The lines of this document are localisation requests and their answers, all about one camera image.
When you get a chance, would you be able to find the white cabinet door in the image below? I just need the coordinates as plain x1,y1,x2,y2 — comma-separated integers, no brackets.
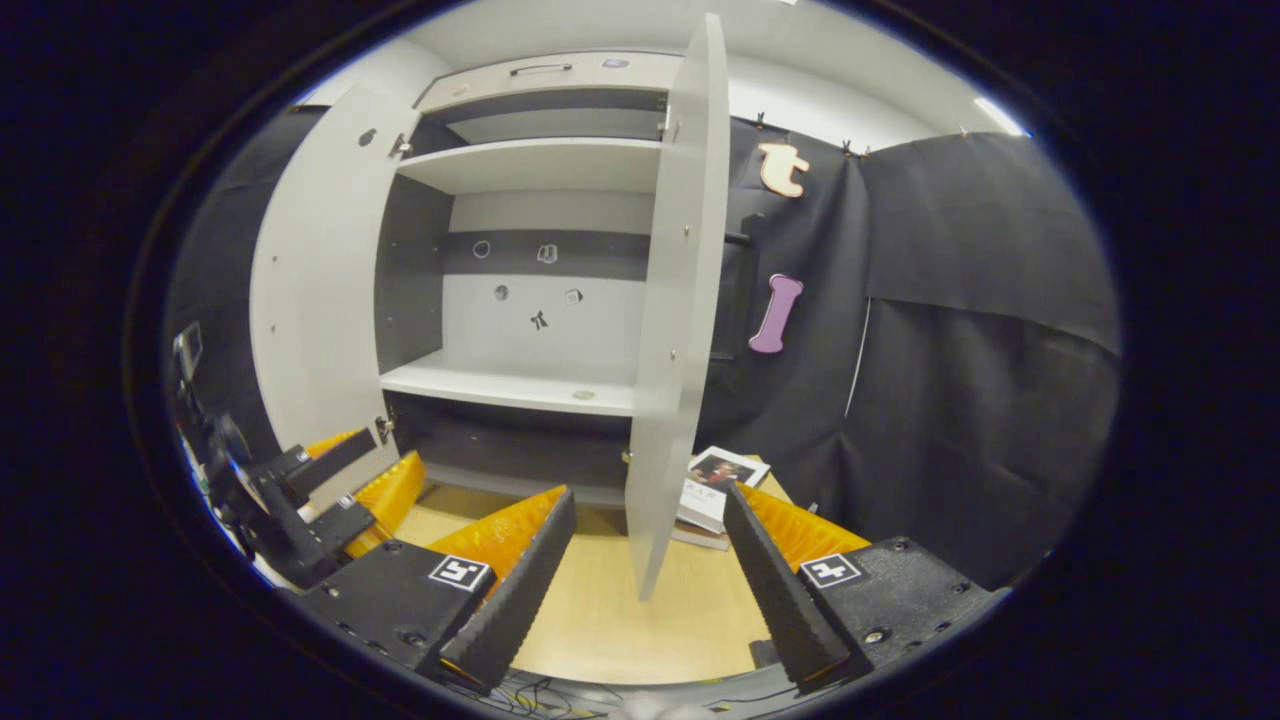
250,85,426,516
625,12,731,603

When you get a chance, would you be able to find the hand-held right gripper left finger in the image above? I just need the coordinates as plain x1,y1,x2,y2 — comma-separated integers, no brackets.
290,485,579,696

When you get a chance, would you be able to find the white photo-cover book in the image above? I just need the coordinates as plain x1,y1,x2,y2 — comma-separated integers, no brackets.
678,445,773,536

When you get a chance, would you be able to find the black backdrop cloth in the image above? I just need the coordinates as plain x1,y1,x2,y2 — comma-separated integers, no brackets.
700,115,1121,591

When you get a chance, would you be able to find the black door handle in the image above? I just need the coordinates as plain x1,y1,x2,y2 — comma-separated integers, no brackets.
708,212,766,363

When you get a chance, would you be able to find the white and grey cabinet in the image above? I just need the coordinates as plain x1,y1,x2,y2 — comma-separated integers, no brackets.
375,50,691,511

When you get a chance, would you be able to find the dark-edged book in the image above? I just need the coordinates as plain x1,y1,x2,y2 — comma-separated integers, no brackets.
672,520,731,552

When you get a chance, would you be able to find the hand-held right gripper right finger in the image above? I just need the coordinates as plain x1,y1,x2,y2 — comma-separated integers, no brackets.
722,483,1001,696

